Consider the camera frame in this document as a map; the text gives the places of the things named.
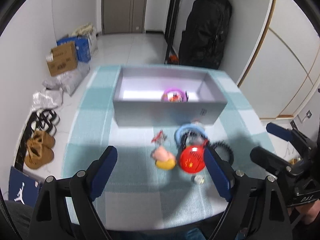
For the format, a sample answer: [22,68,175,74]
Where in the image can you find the black spiral hair tie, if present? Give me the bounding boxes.
[179,130,209,151]
[212,141,235,165]

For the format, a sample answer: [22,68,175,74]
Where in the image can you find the red China flag badge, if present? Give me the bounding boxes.
[178,145,205,174]

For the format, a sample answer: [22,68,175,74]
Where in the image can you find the pink pig yellow toy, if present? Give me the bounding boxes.
[152,146,176,170]

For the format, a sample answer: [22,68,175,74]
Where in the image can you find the red clear toy ring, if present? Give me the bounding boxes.
[150,129,169,145]

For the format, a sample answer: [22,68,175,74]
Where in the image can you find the person's right hand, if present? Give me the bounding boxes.
[287,200,320,225]

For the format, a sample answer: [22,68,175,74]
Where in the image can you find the brown suede shoes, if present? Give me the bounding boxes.
[24,131,55,170]

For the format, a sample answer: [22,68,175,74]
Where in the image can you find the blue Jordan shoe box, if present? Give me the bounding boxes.
[8,166,42,207]

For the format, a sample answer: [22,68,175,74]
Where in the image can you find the white wardrobe sliding doors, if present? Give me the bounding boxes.
[240,0,319,120]

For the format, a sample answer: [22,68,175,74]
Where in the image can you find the black white slippers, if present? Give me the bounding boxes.
[30,109,60,136]

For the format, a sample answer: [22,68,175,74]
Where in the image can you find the teal plaid tablecloth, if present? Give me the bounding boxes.
[61,66,274,231]

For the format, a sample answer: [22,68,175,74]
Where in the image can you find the silver plastic parcel bag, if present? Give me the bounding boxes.
[31,88,63,111]

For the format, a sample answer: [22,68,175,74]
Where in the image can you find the grey plastic parcel bag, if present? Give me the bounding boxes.
[42,62,90,96]

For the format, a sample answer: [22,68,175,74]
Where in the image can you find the grey open cardboard box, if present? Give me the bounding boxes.
[113,66,227,127]

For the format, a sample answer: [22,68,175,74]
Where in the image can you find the black large backpack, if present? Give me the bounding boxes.
[178,0,233,69]

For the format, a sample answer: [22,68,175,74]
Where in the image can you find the brown cardboard box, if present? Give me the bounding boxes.
[46,42,78,77]

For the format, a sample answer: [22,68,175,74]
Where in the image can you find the blue cardboard box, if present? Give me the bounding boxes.
[56,36,91,63]

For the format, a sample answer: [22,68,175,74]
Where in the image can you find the white tote bag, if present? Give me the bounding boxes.
[71,23,98,56]

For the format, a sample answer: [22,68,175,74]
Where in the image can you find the black tripod stand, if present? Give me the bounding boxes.
[164,0,181,63]

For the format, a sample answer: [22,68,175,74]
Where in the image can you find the grey room door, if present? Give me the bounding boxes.
[101,0,147,35]

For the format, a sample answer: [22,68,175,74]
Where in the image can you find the wall power socket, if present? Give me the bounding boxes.
[306,111,312,119]

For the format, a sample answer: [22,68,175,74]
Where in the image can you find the small clear ring toy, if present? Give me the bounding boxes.
[193,174,205,185]

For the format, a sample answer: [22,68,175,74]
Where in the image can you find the blue plastic bracelet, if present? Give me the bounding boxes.
[173,123,208,148]

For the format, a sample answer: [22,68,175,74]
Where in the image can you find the purple bracelet in box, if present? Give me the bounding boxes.
[160,87,190,103]

